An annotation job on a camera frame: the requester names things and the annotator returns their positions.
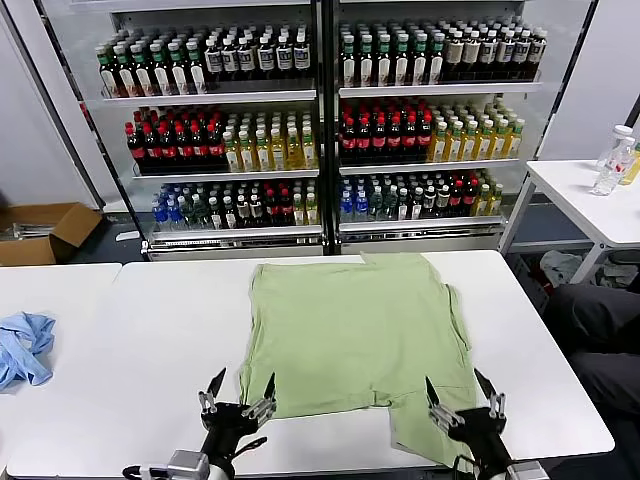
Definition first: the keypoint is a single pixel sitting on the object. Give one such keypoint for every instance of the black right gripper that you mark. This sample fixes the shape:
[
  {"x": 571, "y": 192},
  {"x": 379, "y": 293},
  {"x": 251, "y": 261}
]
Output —
[{"x": 480, "y": 435}]

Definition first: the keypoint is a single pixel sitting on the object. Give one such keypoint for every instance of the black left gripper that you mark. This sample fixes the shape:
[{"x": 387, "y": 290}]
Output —
[{"x": 230, "y": 427}]

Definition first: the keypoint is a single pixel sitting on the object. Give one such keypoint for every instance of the light green t-shirt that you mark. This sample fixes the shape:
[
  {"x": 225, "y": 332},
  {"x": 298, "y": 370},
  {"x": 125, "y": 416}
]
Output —
[{"x": 350, "y": 325}]

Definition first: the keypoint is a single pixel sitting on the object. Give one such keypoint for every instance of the black plastic mesh crate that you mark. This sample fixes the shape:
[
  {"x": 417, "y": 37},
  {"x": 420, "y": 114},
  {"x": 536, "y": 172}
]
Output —
[{"x": 530, "y": 285}]

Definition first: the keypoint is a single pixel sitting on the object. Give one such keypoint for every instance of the dark trousered person leg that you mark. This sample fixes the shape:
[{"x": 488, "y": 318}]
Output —
[
  {"x": 600, "y": 320},
  {"x": 615, "y": 390}
]

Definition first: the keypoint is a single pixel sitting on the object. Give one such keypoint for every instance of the pale grey-green cloth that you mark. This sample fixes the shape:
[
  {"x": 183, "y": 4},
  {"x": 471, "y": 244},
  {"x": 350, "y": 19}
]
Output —
[{"x": 560, "y": 265}]

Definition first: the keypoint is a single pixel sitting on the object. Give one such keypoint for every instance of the white cap dark drink bottle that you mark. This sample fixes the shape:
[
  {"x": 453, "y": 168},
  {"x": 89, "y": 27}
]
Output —
[
  {"x": 416, "y": 202},
  {"x": 429, "y": 201},
  {"x": 256, "y": 210},
  {"x": 229, "y": 212},
  {"x": 442, "y": 200},
  {"x": 242, "y": 210},
  {"x": 215, "y": 212},
  {"x": 402, "y": 204}
]

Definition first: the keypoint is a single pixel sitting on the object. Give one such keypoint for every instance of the dark green drink bottle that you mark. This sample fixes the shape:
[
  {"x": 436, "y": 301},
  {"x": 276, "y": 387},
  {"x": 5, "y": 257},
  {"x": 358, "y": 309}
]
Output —
[
  {"x": 187, "y": 211},
  {"x": 389, "y": 205},
  {"x": 201, "y": 211},
  {"x": 376, "y": 205}
]

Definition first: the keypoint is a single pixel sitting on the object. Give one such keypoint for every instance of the red cap cola bottle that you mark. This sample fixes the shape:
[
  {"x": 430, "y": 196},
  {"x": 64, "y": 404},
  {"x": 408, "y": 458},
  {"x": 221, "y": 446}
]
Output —
[
  {"x": 185, "y": 149},
  {"x": 410, "y": 141},
  {"x": 348, "y": 142},
  {"x": 270, "y": 207},
  {"x": 379, "y": 142},
  {"x": 363, "y": 142},
  {"x": 470, "y": 196},
  {"x": 201, "y": 148},
  {"x": 285, "y": 207},
  {"x": 456, "y": 197},
  {"x": 216, "y": 147},
  {"x": 394, "y": 142},
  {"x": 425, "y": 141},
  {"x": 152, "y": 150},
  {"x": 136, "y": 150},
  {"x": 169, "y": 150}
]

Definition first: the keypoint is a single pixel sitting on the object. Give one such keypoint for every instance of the small white floor object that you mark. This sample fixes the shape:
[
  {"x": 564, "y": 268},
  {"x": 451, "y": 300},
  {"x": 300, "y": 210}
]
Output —
[{"x": 127, "y": 235}]

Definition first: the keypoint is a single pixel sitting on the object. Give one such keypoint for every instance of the blue water bottle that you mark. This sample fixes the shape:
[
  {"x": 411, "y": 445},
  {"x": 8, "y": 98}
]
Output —
[
  {"x": 174, "y": 212},
  {"x": 346, "y": 205},
  {"x": 160, "y": 212},
  {"x": 361, "y": 205}
]

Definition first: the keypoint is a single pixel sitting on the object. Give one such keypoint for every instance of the yellow green tea bottle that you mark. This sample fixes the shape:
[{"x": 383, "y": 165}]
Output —
[
  {"x": 484, "y": 146},
  {"x": 454, "y": 147},
  {"x": 310, "y": 152},
  {"x": 469, "y": 146},
  {"x": 263, "y": 154},
  {"x": 247, "y": 155},
  {"x": 438, "y": 147},
  {"x": 311, "y": 209},
  {"x": 295, "y": 153},
  {"x": 279, "y": 154},
  {"x": 299, "y": 209},
  {"x": 496, "y": 199},
  {"x": 499, "y": 145},
  {"x": 483, "y": 200},
  {"x": 232, "y": 155},
  {"x": 513, "y": 144}
]

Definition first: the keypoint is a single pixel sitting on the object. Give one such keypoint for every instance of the grey cloth pile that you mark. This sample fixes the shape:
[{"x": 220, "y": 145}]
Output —
[{"x": 622, "y": 275}]

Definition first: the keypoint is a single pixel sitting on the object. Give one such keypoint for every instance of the light blue crumpled cloth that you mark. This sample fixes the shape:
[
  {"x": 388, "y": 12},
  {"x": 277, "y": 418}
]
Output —
[{"x": 30, "y": 350}]

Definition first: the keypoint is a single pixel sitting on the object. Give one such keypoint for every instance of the white side table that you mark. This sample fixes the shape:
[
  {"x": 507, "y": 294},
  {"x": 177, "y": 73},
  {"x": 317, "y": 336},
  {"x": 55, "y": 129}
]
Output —
[{"x": 575, "y": 200}]

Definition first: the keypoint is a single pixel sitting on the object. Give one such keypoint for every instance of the brown cardboard box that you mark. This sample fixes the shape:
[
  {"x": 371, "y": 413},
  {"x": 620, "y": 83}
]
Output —
[{"x": 30, "y": 252}]

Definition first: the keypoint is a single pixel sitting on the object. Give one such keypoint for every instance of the clear bottle red label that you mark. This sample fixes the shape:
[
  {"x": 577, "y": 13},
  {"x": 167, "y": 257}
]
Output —
[{"x": 607, "y": 175}]

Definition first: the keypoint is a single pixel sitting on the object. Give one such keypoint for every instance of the yellow drink bottle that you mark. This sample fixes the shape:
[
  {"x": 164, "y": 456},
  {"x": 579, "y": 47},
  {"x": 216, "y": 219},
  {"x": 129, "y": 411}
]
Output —
[{"x": 632, "y": 170}]

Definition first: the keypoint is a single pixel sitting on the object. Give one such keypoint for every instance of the white beverage display shelf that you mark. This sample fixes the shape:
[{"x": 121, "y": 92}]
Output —
[
  {"x": 440, "y": 90},
  {"x": 210, "y": 95}
]

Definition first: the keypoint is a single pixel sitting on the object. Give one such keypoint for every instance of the clear bottle white cap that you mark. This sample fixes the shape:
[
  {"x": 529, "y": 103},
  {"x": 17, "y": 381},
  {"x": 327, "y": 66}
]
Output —
[{"x": 620, "y": 134}]

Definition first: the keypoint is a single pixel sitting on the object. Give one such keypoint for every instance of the green cap tea bottle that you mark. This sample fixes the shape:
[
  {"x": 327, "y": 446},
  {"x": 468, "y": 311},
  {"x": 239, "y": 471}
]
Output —
[
  {"x": 196, "y": 76},
  {"x": 402, "y": 67},
  {"x": 384, "y": 67},
  {"x": 142, "y": 77},
  {"x": 106, "y": 77},
  {"x": 366, "y": 67},
  {"x": 349, "y": 67},
  {"x": 125, "y": 77},
  {"x": 161, "y": 77},
  {"x": 436, "y": 66},
  {"x": 419, "y": 67},
  {"x": 179, "y": 77}
]

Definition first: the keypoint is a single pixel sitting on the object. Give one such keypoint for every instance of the dark bottle white blue label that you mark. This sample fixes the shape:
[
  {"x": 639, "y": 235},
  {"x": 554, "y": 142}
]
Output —
[
  {"x": 229, "y": 61},
  {"x": 301, "y": 56},
  {"x": 505, "y": 50},
  {"x": 265, "y": 59},
  {"x": 214, "y": 61},
  {"x": 284, "y": 57},
  {"x": 521, "y": 50},
  {"x": 538, "y": 49},
  {"x": 488, "y": 51},
  {"x": 245, "y": 60}
]

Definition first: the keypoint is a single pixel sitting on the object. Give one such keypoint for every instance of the dark bottle beige label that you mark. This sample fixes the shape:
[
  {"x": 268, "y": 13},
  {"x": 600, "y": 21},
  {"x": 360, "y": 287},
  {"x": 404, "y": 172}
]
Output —
[
  {"x": 471, "y": 51},
  {"x": 454, "y": 52}
]

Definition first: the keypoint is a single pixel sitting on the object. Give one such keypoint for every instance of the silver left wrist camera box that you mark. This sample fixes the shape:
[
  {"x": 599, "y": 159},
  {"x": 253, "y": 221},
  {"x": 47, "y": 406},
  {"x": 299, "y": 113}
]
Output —
[{"x": 187, "y": 467}]

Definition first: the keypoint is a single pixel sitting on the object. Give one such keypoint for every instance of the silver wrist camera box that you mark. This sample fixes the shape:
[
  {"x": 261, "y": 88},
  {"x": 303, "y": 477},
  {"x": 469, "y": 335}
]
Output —
[
  {"x": 187, "y": 467},
  {"x": 525, "y": 472}
]

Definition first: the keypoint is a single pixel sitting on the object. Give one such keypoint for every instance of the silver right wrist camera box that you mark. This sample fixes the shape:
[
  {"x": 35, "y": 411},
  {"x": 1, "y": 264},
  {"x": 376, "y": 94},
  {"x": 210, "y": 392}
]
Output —
[{"x": 525, "y": 472}]

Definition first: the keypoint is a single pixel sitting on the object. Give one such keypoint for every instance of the glass door black frame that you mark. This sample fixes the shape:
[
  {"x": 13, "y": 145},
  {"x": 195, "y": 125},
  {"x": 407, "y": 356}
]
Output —
[
  {"x": 558, "y": 100},
  {"x": 60, "y": 125}
]

